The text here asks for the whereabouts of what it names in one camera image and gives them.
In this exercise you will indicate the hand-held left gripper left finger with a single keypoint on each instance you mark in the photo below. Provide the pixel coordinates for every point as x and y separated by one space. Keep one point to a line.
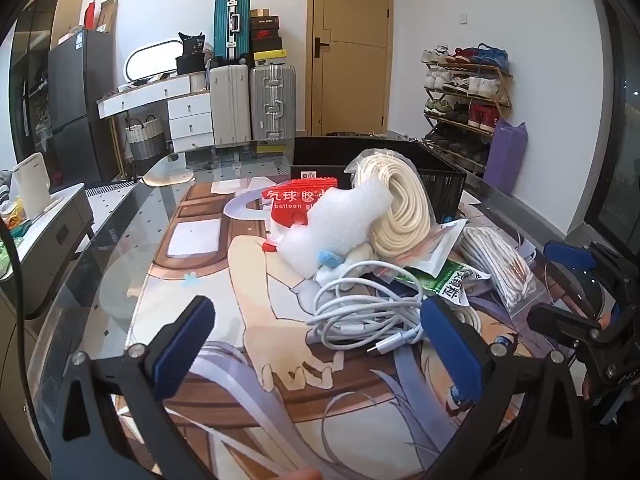
182 347

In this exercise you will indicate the silver suitcase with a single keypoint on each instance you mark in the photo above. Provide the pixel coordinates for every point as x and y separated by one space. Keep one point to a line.
272 105

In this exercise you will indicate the brown cardboard box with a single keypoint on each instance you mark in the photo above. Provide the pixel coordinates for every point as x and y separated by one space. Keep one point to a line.
260 13

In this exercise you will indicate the dark glass display cabinet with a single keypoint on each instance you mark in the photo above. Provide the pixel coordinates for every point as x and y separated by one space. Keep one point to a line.
35 60

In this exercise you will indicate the white electric kettle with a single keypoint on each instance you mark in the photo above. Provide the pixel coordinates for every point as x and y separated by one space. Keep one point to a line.
32 185

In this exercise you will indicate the dark grey fridge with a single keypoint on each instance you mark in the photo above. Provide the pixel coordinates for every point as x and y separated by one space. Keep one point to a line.
80 90

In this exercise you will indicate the clear plastic zip bag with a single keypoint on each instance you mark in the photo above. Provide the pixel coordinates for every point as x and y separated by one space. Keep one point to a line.
440 245

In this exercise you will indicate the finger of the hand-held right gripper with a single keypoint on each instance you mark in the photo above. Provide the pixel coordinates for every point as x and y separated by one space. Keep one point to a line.
567 255
555 321

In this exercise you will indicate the white suitcase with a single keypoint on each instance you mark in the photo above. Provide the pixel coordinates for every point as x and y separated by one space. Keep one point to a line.
230 105

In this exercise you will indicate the black storage box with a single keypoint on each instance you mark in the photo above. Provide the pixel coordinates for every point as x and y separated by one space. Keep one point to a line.
325 152

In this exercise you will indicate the black shoe box red logo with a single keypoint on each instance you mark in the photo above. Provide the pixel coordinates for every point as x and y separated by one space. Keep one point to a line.
266 34

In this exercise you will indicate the woven basket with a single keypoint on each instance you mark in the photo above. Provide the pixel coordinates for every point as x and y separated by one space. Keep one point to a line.
145 142

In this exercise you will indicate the black round container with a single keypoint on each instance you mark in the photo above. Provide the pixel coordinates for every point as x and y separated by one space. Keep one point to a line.
190 64

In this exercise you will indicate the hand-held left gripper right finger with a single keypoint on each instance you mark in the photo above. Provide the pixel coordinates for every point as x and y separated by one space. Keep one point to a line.
452 350

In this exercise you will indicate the rows of shoes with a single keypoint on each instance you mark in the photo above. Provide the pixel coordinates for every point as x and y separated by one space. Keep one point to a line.
482 115

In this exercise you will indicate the white foam piece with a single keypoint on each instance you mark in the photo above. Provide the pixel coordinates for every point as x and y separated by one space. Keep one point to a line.
330 230

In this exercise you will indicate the wooden shoe rack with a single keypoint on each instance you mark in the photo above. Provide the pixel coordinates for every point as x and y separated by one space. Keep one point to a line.
467 129

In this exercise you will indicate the teal suitcase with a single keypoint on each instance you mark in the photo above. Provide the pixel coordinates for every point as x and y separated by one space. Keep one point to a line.
232 25

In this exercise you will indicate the white plush toy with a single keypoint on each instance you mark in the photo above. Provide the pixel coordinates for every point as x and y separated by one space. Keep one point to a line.
332 260

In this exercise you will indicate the oval mirror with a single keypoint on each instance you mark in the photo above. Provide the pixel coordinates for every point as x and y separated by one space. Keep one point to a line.
150 60

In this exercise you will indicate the green medicine sachet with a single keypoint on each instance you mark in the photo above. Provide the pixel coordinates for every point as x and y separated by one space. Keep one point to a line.
450 280

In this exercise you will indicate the wooden door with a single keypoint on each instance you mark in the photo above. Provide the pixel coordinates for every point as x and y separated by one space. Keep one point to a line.
350 85

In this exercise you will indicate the pile of colourful packets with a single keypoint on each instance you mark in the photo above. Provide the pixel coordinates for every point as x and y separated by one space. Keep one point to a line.
12 217

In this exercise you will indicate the person's left hand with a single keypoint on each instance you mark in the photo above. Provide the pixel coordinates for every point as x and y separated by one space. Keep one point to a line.
297 475

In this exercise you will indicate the white dressing table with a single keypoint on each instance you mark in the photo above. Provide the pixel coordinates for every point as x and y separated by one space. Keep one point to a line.
190 120

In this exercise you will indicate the yellow black shoe box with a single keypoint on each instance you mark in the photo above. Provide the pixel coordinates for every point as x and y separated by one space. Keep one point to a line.
269 58

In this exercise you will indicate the tall cardboard box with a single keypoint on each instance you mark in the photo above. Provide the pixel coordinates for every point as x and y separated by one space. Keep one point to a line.
107 15

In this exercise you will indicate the grey side cabinet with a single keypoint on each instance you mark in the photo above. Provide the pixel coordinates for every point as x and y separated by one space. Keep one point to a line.
60 230

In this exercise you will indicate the red white glue packet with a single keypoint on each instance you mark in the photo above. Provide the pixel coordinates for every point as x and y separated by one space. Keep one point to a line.
290 207

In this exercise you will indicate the black pouch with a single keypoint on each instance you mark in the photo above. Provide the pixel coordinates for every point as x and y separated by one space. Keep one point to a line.
192 44

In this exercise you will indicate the printed table mat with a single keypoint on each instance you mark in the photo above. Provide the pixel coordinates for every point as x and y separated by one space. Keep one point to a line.
280 310

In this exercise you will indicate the purple bag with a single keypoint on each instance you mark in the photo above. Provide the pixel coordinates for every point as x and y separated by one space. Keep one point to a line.
505 155

